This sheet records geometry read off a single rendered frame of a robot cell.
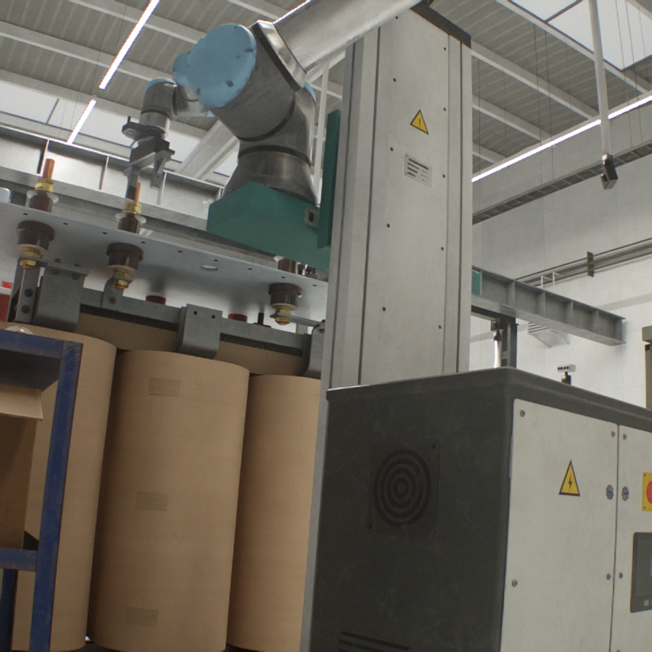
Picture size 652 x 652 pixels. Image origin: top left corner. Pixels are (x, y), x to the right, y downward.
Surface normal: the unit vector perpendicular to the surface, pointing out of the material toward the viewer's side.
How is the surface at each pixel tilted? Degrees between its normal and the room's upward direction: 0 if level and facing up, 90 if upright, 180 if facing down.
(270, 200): 90
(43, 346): 90
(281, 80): 146
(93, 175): 90
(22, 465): 90
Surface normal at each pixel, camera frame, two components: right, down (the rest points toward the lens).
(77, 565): 0.88, -0.04
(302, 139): 0.75, -0.09
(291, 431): 0.10, -0.22
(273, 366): 0.51, -0.15
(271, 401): -0.38, -0.23
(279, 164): 0.23, -0.52
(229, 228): -0.07, 0.97
